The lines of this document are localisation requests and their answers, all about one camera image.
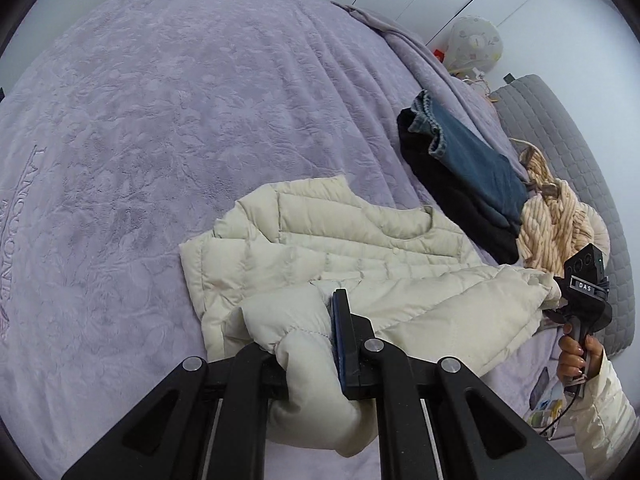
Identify cream quilted puffer jacket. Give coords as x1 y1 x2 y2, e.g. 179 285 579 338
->
179 177 561 457

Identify white right sleeve forearm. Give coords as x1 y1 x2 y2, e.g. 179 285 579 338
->
568 353 639 479

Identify person's right hand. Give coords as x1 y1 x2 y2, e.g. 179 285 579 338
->
556 323 604 384

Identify beige striped knit garment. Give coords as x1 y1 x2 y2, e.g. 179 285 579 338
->
514 140 611 276

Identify folded black garment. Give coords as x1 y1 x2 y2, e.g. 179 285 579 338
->
397 108 520 264

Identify folded blue jeans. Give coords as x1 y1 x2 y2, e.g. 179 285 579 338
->
399 90 528 231

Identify grey quilted headboard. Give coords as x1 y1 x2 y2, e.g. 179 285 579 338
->
491 75 636 356

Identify mauve folded sheet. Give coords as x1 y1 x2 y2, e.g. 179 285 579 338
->
335 3 528 182

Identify lilac embossed bed blanket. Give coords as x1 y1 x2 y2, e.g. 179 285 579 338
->
0 0 572 480

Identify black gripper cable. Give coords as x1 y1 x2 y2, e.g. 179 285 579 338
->
537 391 582 442

